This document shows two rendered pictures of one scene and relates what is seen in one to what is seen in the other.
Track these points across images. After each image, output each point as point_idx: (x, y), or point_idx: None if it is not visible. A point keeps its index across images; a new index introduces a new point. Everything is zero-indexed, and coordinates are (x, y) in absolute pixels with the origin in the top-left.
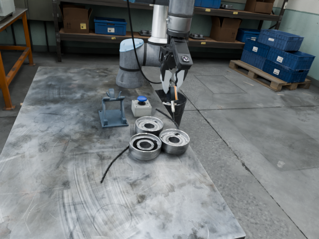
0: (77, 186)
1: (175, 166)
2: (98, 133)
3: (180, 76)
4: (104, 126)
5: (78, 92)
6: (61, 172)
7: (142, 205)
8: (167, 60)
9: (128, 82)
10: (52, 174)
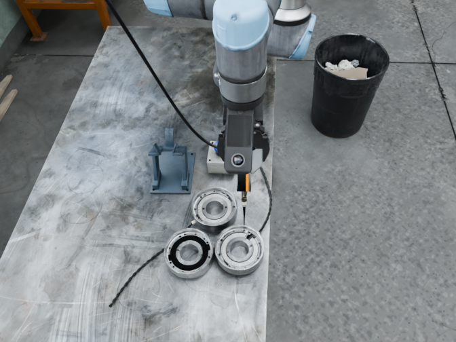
0: (81, 305)
1: (223, 299)
2: (141, 203)
3: (256, 156)
4: (153, 192)
5: (144, 99)
6: (70, 275)
7: None
8: (224, 138)
9: None
10: (60, 276)
